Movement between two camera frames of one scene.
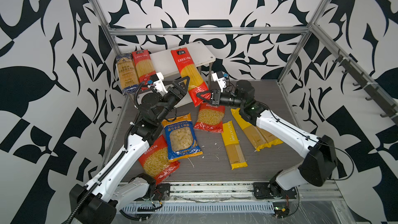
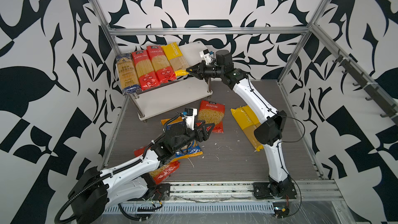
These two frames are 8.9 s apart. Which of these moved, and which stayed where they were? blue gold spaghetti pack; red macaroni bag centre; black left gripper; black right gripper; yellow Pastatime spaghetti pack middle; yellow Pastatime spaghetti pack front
Moved: black left gripper; black right gripper; yellow Pastatime spaghetti pack front
Stayed: blue gold spaghetti pack; yellow Pastatime spaghetti pack middle; red macaroni bag centre
